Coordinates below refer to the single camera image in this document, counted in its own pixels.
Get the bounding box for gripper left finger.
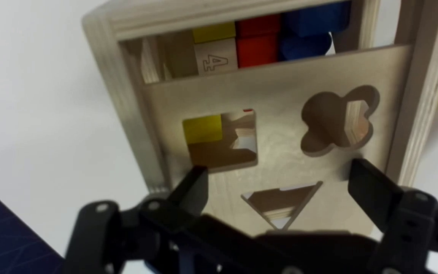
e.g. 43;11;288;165
64;165;242;274

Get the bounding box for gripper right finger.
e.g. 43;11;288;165
348;158;438;274

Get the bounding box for wooden shape sorter box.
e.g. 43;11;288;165
81;0;438;237

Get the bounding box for dark blue mat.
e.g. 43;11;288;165
0;178;66;274

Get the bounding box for wooden lid with shape holes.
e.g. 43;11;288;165
142;44;413;237

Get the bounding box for yellow wooden number block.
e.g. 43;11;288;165
192;22;239;75

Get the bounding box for red wooden block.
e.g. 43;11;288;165
235;14;282;69

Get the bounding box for blue wooden block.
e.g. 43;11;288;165
279;1;353;62

